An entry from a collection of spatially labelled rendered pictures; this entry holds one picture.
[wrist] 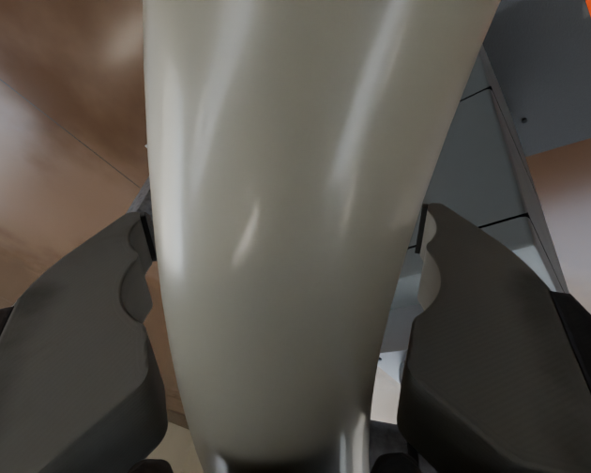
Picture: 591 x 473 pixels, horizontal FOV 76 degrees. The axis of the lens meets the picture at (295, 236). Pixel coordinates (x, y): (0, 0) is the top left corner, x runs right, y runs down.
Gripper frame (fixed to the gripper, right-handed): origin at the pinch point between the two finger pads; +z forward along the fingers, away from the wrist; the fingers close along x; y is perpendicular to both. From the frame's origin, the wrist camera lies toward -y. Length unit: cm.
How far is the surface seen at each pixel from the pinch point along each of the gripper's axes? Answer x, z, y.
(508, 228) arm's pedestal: 32, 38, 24
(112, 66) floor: -66, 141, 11
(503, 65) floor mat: 64, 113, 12
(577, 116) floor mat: 91, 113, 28
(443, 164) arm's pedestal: 29, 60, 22
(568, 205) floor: 108, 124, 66
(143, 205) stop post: -57, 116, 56
